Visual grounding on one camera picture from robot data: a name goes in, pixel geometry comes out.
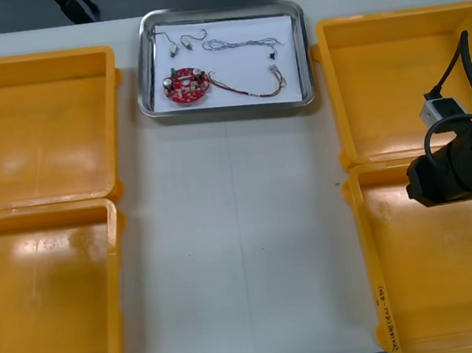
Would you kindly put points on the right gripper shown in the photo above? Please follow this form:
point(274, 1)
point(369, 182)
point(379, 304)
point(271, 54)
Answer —
point(432, 179)

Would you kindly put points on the steel tray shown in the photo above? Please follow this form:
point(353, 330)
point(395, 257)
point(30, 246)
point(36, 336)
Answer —
point(144, 89)

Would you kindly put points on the round red circuit board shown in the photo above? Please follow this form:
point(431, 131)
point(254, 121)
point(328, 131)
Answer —
point(185, 86)

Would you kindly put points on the small metal solenoid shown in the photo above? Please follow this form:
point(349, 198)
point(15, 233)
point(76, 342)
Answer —
point(187, 43)
point(171, 51)

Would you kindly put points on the yellow-orange plastic bin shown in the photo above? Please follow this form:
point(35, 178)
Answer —
point(424, 291)
point(42, 313)
point(42, 122)
point(400, 81)

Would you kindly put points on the white paper sheet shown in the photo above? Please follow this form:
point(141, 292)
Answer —
point(241, 73)

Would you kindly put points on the black chair base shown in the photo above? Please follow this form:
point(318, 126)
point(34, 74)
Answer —
point(72, 7)

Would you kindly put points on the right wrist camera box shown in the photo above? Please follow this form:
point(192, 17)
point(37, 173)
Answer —
point(429, 112)

